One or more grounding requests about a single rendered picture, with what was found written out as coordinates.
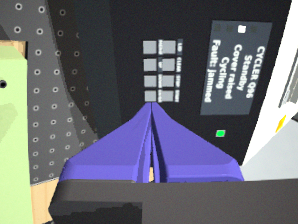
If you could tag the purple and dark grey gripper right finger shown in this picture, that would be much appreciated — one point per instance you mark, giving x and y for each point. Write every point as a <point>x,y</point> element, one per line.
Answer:
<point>179,155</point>

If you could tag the dark grey perforated base plate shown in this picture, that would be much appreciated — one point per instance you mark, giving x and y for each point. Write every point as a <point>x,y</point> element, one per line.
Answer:
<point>60,119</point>

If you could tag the white well plate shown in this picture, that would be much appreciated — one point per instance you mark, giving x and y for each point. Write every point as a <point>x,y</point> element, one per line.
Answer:
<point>293,95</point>

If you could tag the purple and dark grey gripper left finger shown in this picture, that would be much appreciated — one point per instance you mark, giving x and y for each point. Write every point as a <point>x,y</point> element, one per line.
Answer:
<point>119,155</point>

